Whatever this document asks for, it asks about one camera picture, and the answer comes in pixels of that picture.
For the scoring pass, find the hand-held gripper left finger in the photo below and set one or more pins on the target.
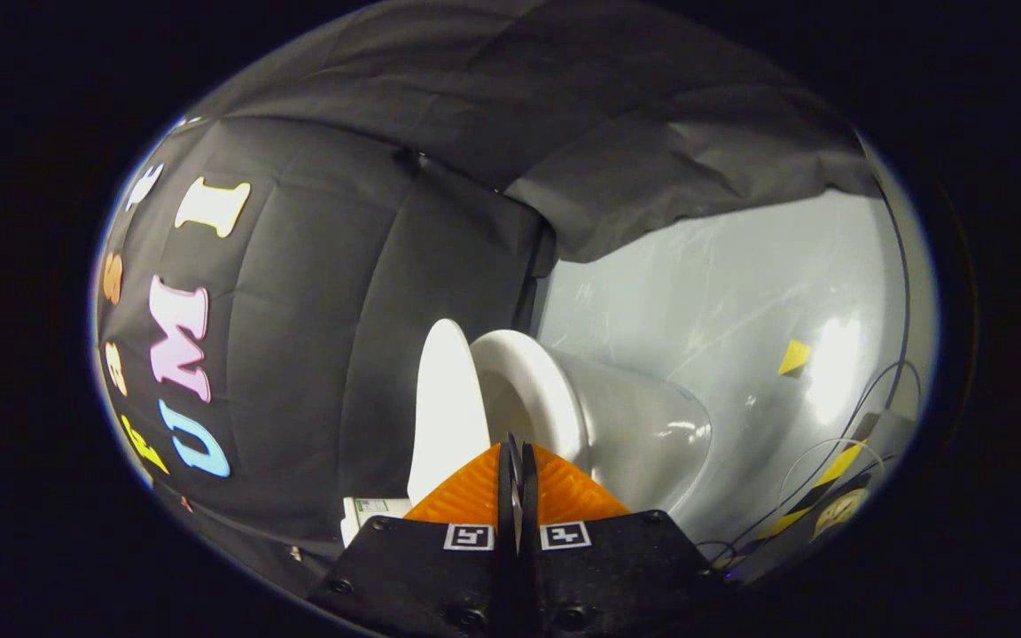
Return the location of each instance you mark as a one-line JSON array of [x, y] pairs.
[[422, 567]]

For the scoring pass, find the yellow black hazard tape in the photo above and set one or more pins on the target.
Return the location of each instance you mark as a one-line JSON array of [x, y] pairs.
[[816, 486]]

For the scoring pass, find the yellow tape piece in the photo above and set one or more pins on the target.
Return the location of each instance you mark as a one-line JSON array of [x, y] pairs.
[[794, 357]]

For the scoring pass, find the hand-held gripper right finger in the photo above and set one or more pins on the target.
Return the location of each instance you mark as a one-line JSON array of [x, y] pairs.
[[608, 567]]

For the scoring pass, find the white labelled box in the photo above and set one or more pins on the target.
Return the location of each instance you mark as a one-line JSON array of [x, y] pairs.
[[373, 512]]

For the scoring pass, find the black backdrop cloth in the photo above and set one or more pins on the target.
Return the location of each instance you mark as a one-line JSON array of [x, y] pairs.
[[342, 292]]

